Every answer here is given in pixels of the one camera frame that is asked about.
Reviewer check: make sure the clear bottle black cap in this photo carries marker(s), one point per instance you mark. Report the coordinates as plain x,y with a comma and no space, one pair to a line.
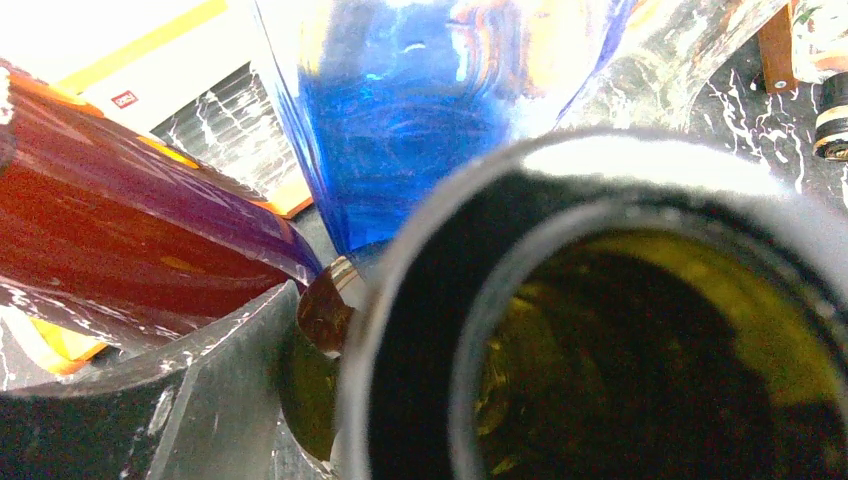
819,56

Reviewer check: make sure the green bottle black cap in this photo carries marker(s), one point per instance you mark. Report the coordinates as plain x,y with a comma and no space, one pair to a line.
591,305

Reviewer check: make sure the clear glass bottle white label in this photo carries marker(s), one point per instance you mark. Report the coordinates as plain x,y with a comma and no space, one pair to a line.
667,53

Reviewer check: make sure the white small box on shelf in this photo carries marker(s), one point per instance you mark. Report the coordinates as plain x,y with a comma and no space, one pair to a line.
184,72

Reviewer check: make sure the brown wooden wine rack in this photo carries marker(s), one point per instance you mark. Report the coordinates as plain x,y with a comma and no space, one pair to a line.
775,46

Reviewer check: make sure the dark bottle gold cap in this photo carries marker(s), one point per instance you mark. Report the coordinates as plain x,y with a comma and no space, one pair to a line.
110,233

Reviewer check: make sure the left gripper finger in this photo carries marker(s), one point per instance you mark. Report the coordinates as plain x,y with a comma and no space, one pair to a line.
205,406

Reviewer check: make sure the blue square bottle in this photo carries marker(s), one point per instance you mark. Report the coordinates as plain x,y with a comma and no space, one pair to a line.
381,100

